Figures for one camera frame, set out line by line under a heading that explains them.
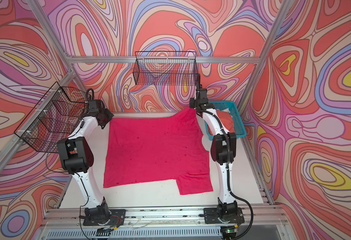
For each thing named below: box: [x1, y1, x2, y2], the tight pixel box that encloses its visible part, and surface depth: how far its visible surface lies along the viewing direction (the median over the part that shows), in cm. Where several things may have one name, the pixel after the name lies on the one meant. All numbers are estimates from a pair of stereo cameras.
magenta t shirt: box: [103, 107, 214, 196], surface depth 98 cm
